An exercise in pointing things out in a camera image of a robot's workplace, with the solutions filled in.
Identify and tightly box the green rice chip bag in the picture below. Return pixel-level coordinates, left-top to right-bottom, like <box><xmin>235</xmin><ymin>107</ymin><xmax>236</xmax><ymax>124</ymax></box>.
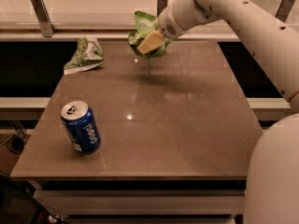
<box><xmin>128</xmin><ymin>10</ymin><xmax>172</xmax><ymax>59</ymax></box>

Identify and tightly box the middle metal railing bracket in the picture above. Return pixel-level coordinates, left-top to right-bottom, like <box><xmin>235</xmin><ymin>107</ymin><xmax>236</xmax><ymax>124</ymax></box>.
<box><xmin>157</xmin><ymin>0</ymin><xmax>168</xmax><ymax>15</ymax></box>

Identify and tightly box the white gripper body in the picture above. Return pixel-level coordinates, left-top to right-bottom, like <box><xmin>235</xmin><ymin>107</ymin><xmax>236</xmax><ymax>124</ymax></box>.
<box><xmin>157</xmin><ymin>5</ymin><xmax>190</xmax><ymax>39</ymax></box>

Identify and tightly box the yellow taped gripper finger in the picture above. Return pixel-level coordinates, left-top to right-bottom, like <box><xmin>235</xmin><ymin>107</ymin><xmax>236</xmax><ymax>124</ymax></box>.
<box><xmin>136</xmin><ymin>30</ymin><xmax>164</xmax><ymax>55</ymax></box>

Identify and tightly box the right metal railing bracket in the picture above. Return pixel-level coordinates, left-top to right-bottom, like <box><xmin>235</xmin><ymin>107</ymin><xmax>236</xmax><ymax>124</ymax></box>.
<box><xmin>276</xmin><ymin>0</ymin><xmax>296</xmax><ymax>22</ymax></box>

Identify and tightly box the blue pepsi can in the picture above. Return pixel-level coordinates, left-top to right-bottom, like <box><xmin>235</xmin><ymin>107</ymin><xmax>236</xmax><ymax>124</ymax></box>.
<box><xmin>61</xmin><ymin>101</ymin><xmax>101</xmax><ymax>154</ymax></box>

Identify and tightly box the left metal railing bracket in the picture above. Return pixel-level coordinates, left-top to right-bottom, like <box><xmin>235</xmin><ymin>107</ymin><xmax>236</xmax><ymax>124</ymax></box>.
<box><xmin>30</xmin><ymin>0</ymin><xmax>55</xmax><ymax>37</ymax></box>

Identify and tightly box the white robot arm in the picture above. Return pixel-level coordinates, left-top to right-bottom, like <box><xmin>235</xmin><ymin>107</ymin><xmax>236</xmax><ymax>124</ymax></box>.
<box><xmin>137</xmin><ymin>0</ymin><xmax>299</xmax><ymax>224</ymax></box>

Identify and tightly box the crumpled green white chip bag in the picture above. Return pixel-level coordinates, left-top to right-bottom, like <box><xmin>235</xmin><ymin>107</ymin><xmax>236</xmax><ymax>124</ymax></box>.
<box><xmin>64</xmin><ymin>36</ymin><xmax>104</xmax><ymax>75</ymax></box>

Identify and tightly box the white drawer front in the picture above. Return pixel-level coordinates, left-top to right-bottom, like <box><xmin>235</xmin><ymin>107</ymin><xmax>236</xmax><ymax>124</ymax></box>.
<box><xmin>34</xmin><ymin>190</ymin><xmax>245</xmax><ymax>216</ymax></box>

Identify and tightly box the metal railing bracket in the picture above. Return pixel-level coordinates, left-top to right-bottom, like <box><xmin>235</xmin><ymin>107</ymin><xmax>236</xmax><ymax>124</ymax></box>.
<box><xmin>276</xmin><ymin>0</ymin><xmax>296</xmax><ymax>22</ymax></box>
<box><xmin>30</xmin><ymin>0</ymin><xmax>55</xmax><ymax>37</ymax></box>
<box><xmin>157</xmin><ymin>0</ymin><xmax>168</xmax><ymax>15</ymax></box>

